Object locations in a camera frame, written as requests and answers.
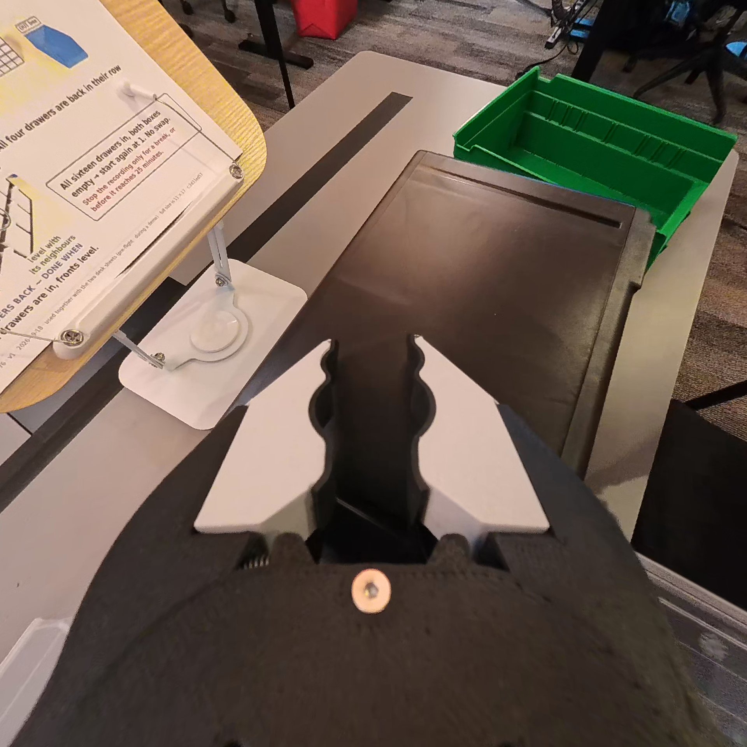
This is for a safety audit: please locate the red bag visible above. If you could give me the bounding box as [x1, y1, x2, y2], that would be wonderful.
[292, 0, 358, 40]

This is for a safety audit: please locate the black drawer cabinet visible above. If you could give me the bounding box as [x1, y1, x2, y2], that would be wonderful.
[242, 149, 657, 564]

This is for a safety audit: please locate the wooden document stand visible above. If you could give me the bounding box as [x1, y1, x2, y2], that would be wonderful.
[0, 0, 308, 431]

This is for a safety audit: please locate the large clipped instruction sheet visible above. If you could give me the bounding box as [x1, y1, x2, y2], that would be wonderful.
[0, 0, 245, 396]

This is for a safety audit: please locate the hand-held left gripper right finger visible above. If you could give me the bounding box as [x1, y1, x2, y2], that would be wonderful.
[405, 334, 553, 565]

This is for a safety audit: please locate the large clear storage box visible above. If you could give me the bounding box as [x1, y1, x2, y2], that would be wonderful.
[0, 551, 747, 747]

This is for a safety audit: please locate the black table leg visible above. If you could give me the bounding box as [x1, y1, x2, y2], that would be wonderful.
[238, 0, 316, 110]

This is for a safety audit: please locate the person's black clothing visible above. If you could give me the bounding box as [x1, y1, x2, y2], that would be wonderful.
[632, 398, 747, 562]

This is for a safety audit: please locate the green plastic bin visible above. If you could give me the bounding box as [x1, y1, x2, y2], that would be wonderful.
[452, 67, 737, 275]

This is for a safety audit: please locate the black office chair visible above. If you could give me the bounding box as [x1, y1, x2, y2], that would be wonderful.
[633, 0, 747, 125]

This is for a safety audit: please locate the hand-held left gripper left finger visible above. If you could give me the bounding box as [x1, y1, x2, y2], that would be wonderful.
[193, 338, 340, 556]

